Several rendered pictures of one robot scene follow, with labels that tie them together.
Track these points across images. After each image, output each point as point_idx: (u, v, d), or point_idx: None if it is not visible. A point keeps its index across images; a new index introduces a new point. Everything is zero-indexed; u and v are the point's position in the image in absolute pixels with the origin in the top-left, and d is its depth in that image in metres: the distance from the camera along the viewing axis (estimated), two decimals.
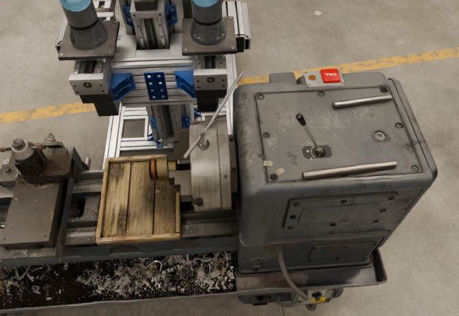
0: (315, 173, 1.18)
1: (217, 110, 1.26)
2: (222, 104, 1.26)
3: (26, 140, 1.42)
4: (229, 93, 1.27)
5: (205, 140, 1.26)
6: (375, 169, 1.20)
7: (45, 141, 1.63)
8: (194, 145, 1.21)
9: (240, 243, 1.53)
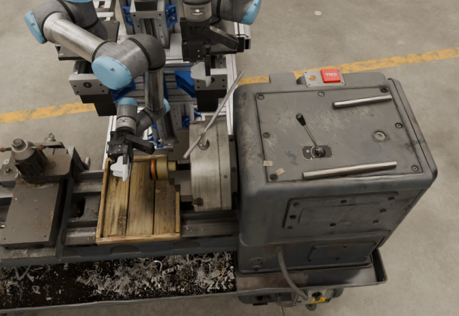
0: (315, 173, 1.18)
1: (217, 110, 1.26)
2: (222, 104, 1.26)
3: (26, 140, 1.42)
4: (229, 93, 1.27)
5: (205, 140, 1.26)
6: (375, 169, 1.20)
7: (45, 141, 1.63)
8: (194, 145, 1.21)
9: (240, 243, 1.53)
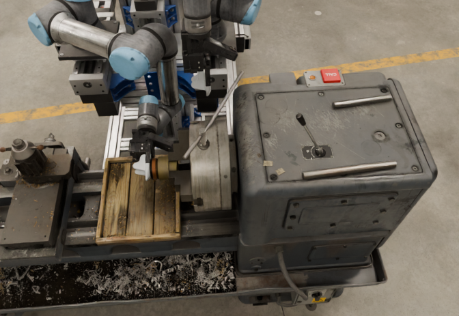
0: (315, 173, 1.18)
1: (217, 110, 1.26)
2: (222, 104, 1.26)
3: (26, 140, 1.42)
4: (229, 93, 1.27)
5: (205, 140, 1.26)
6: (375, 169, 1.20)
7: (45, 141, 1.63)
8: (194, 145, 1.21)
9: (240, 243, 1.53)
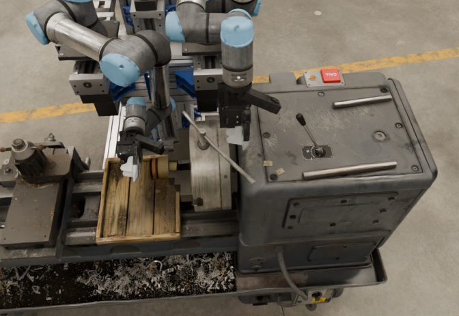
0: (315, 173, 1.18)
1: (220, 150, 1.19)
2: (225, 155, 1.18)
3: (26, 140, 1.42)
4: (233, 164, 1.15)
5: (199, 139, 1.26)
6: (375, 169, 1.20)
7: (45, 141, 1.63)
8: (191, 122, 1.25)
9: (240, 243, 1.53)
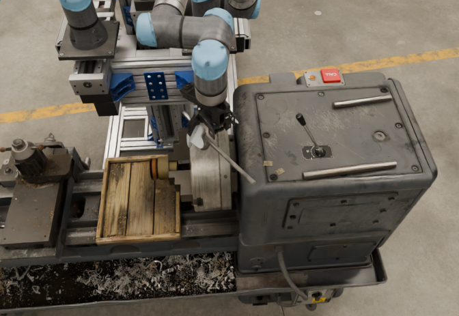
0: (315, 173, 1.18)
1: (220, 150, 1.19)
2: (225, 155, 1.18)
3: (26, 140, 1.42)
4: (233, 164, 1.15)
5: None
6: (375, 169, 1.20)
7: (45, 141, 1.63)
8: None
9: (240, 243, 1.53)
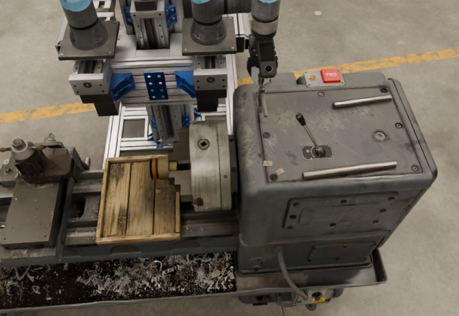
0: (315, 173, 1.18)
1: None
2: None
3: (26, 140, 1.42)
4: None
5: None
6: (375, 169, 1.20)
7: (45, 141, 1.63)
8: (265, 102, 1.24)
9: (240, 243, 1.53)
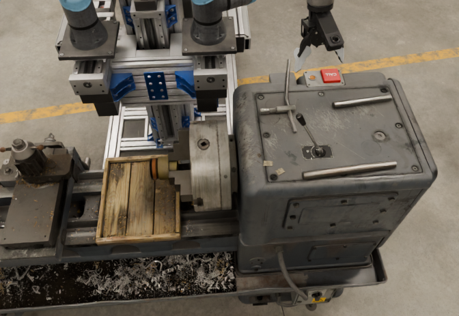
0: (315, 173, 1.18)
1: (288, 89, 1.39)
2: (288, 84, 1.41)
3: (26, 140, 1.42)
4: (289, 77, 1.43)
5: (279, 112, 1.34)
6: (375, 169, 1.20)
7: (45, 141, 1.63)
8: (293, 121, 1.31)
9: (240, 243, 1.53)
